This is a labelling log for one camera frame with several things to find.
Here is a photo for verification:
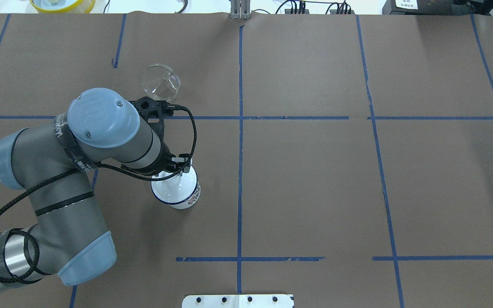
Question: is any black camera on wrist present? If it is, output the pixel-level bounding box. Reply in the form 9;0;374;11
129;96;176;131

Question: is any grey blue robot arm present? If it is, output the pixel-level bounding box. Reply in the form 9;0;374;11
0;88;194;292

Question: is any white enamel mug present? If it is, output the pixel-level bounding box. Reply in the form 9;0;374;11
151;165;201;210

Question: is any black labelled box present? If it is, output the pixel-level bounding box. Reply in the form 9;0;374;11
381;0;454;16

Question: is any brown paper table cover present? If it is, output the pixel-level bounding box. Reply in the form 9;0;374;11
0;12;493;308

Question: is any aluminium frame post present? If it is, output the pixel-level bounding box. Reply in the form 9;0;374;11
229;0;252;20

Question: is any white mug lid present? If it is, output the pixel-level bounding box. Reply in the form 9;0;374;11
151;166;198;204

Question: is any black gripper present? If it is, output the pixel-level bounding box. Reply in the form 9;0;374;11
143;153;191;176

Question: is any white mounting plate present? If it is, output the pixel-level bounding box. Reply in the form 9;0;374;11
181;294;295;308

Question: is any yellow rimmed bowl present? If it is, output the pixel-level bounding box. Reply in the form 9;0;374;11
29;0;96;14

